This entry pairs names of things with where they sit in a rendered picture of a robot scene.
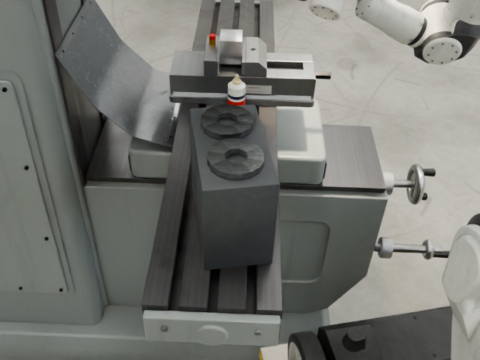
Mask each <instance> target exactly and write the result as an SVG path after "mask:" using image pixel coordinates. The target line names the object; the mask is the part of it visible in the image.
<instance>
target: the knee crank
mask: <svg viewBox="0 0 480 360"><path fill-rule="evenodd" d="M374 251H377V252H378V255H379V258H382V259H390V258H391V257H392V254H393V252H399V253H416V254H422V255H423V257H424V258H425V259H427V260H429V259H431V258H432V257H436V258H446V259H447V258H448V257H449V252H450V251H444V248H443V246H434V244H433V242H432V241H431V240H429V239H426V240H424V242H423V244H422V245H414V244H393V241H392V238H391V237H380V238H379V240H378V243H376V245H375V248H374Z"/></svg>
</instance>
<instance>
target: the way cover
mask: <svg viewBox="0 0 480 360"><path fill-rule="evenodd" d="M98 9H99V10H98ZM90 16H91V17H90ZM85 22H86V23H85ZM100 30H101V31H100ZM107 34H108V35H107ZM107 37H108V38H107ZM109 39H110V40H111V41H110V40H109ZM111 44H112V45H111ZM70 52H71V53H70ZM73 53H74V54H73ZM117 54H118V55H117ZM54 56H55V57H56V58H57V59H58V61H59V62H60V63H61V65H62V66H63V67H64V68H65V70H66V71H67V73H68V74H69V75H70V77H71V78H72V79H73V80H74V82H75V83H76V85H77V86H78V87H79V88H80V89H81V91H82V92H83V93H84V95H85V96H86V98H87V99H88V100H89V101H90V102H91V104H92V105H93V106H94V107H95V108H96V109H97V110H98V111H99V112H101V113H102V114H103V115H104V116H106V117H107V118H108V119H110V120H111V121H112V122H114V123H115V124H116V125H117V126H119V127H120V128H122V129H123V130H124V131H125V132H126V133H128V134H129V135H131V136H132V137H134V138H137V139H141V140H144V141H150V142H153V143H156V144H161V145H164V146H170V147H173V145H174V138H175V134H176V128H177V124H178V120H179V113H180V109H181V103H172V102H170V99H169V94H170V81H169V74H170V73H169V72H167V71H162V70H159V69H155V68H154V67H152V66H151V65H150V64H148V63H147V62H146V61H145V60H143V59H142V58H141V57H140V56H139V55H138V54H137V53H136V52H135V51H133V50H132V49H131V48H130V47H129V46H127V45H126V44H125V43H124V42H123V41H122V40H121V38H120V37H119V35H118V34H117V32H116V31H115V29H114V28H113V26H112V25H111V23H110V22H109V20H108V19H107V17H106V16H105V14H104V13H103V11H102V10H101V8H100V7H99V5H98V4H97V2H96V1H95V0H86V1H85V3H84V5H83V6H82V8H81V9H80V11H79V13H78V14H77V16H76V18H75V19H74V22H73V24H72V25H71V27H70V28H69V31H68V32H67V33H66V36H65V37H64V40H63V41H62V43H61V45H60V47H59V48H58V50H57V52H56V53H55V54H54ZM73 56H74V57H73ZM120 57H121V58H120ZM64 58H65V59H64ZM70 58H71V59H70ZM147 64H148V65H147ZM80 66H81V67H80ZM126 67H127V68H126ZM129 67H130V68H129ZM103 69H105V70H103ZM109 70H110V71H109ZM137 72H138V73H137ZM88 73H89V74H88ZM122 74H123V75H122ZM78 75H79V76H78ZM142 75H143V76H142ZM155 75H156V76H155ZM87 76H88V78H87ZM159 77H160V78H159ZM86 78H87V80H86ZM99 79H100V80H99ZM155 80H156V81H155ZM137 84H138V85H137ZM162 84H163V85H162ZM95 85H96V86H95ZM119 85H120V86H119ZM139 87H140V88H141V89H140V88H139ZM131 88H132V89H133V90H131ZM121 91H122V92H121ZM148 91H149V92H148ZM165 92H166V93H165ZM167 92H168V93H167ZM144 94H145V95H144ZM110 97H111V98H110ZM117 97H118V98H117ZM160 99H161V100H160ZM121 100H122V101H121ZM137 100H138V101H137ZM154 100H155V101H154ZM163 100H164V101H163ZM119 101H120V102H119ZM142 102H143V103H142ZM128 103H129V104H128ZM134 104H135V105H134ZM123 105H124V106H123ZM128 105H129V106H128ZM170 109H171V110H170ZM119 110H121V111H119ZM152 110H153V111H152ZM169 110H170V111H169ZM171 111H173V112H171ZM116 112H117V113H116ZM132 113H133V114H132ZM144 114H145V115H144ZM152 114H153V115H152ZM139 117H140V118H139ZM170 117H171V118H172V119H171V118H170ZM120 118H121V119H120ZM120 120H121V121H120ZM150 120H151V121H150ZM154 120H155V121H154ZM134 122H135V123H134ZM175 124H176V125H175ZM148 125H149V126H148ZM159 125H160V126H159ZM170 125H171V126H170ZM141 129H142V130H141ZM157 137H158V138H157Z"/></svg>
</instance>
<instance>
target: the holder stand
mask: <svg viewBox="0 0 480 360"><path fill-rule="evenodd" d="M189 121H190V139H191V173H192V187H193V193H194V203H195V208H196V218H197V224H198V229H199V239H200V244H201V254H202V260H203V265H204V270H212V269H225V268H232V267H239V266H252V265H259V264H270V263H272V260H273V252H274V239H275V231H276V218H277V211H278V203H279V189H280V183H279V179H278V176H277V173H276V169H275V167H274V163H273V160H272V157H271V154H270V151H269V147H268V144H267V142H266V137H265V135H264V131H263V129H262V126H261V122H260V119H259V115H258V113H257V110H256V106H255V105H253V104H252V105H241V106H236V105H233V104H222V105H217V106H213V107H209V108H197V109H190V110H189Z"/></svg>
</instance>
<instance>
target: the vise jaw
mask: <svg viewBox="0 0 480 360"><path fill-rule="evenodd" d="M241 75H244V76H246V77H266V75H267V59H266V43H264V42H263V41H262V40H261V39H260V38H259V37H243V38H242V55H241Z"/></svg>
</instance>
